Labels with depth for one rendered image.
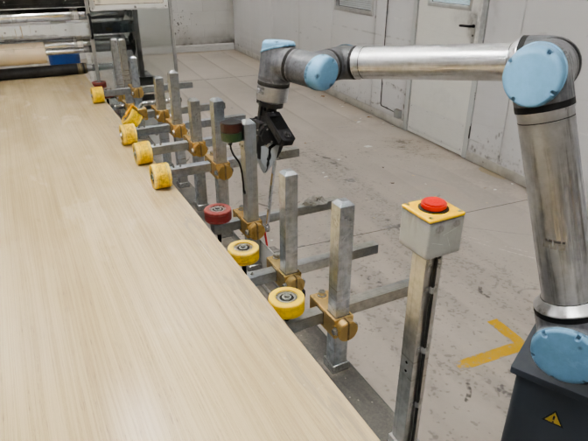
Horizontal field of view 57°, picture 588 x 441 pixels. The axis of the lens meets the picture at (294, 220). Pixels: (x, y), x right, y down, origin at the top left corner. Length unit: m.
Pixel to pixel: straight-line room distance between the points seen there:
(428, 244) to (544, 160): 0.43
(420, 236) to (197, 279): 0.60
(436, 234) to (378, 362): 1.62
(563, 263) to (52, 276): 1.14
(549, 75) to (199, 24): 9.48
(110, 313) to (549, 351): 0.95
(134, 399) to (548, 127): 0.92
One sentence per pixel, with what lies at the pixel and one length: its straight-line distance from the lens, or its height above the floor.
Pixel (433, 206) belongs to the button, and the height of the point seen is 1.23.
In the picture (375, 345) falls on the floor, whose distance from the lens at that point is 2.52.
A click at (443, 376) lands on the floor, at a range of 2.42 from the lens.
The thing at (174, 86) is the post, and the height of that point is 1.12.
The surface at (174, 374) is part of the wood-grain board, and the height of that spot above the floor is 0.90.
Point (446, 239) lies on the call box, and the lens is 0.87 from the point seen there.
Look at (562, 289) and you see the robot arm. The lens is 1.30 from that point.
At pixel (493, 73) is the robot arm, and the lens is 1.36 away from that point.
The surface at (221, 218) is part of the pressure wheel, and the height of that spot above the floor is 0.89.
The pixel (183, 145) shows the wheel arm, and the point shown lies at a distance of 2.03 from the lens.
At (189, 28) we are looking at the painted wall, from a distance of 10.38.
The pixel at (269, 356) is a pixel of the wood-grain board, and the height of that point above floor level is 0.90.
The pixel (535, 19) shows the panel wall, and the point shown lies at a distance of 4.31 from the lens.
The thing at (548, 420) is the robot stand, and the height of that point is 0.47.
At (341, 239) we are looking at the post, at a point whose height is 1.05.
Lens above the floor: 1.57
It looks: 26 degrees down
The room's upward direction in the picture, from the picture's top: straight up
